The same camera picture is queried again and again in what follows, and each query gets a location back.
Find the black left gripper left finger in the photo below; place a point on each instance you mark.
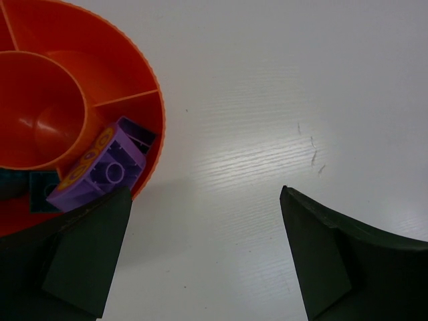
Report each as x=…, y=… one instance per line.
x=62, y=269

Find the purple 2x4 lego brick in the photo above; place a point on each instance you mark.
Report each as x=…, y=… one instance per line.
x=115, y=159

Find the teal 2x4 lego brick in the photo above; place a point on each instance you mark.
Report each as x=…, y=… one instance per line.
x=29, y=188

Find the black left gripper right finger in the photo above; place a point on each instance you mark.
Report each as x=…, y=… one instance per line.
x=348, y=270

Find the orange divided round container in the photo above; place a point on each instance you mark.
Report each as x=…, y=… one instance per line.
x=66, y=74

